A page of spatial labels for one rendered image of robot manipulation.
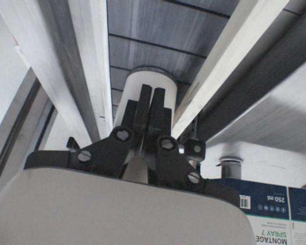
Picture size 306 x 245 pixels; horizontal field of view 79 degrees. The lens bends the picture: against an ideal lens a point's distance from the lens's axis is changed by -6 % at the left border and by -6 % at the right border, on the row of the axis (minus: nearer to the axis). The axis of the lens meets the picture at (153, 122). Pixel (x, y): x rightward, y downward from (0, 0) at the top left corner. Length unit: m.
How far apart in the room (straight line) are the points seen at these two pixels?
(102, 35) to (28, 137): 0.15
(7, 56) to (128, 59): 0.22
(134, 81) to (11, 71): 0.26
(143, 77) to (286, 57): 0.13
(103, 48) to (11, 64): 0.22
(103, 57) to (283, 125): 0.22
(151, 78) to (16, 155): 0.18
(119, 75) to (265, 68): 0.15
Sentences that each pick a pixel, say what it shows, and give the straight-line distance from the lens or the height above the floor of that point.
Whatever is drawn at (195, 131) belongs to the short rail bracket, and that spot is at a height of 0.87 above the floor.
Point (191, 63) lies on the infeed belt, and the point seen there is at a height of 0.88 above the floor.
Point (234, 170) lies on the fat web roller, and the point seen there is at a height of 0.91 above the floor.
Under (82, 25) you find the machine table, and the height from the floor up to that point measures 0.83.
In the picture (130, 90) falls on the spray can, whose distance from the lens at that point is 0.17.
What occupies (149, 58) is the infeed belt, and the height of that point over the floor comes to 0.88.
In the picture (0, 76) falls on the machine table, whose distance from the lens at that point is 0.43.
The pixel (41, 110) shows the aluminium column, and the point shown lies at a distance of 0.28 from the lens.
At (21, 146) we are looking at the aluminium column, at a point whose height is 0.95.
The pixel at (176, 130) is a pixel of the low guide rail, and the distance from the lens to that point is 0.21.
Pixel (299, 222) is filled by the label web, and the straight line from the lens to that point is 0.45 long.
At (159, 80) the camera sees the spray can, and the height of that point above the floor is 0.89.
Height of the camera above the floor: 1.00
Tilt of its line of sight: 25 degrees down
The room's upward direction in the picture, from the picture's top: 170 degrees counter-clockwise
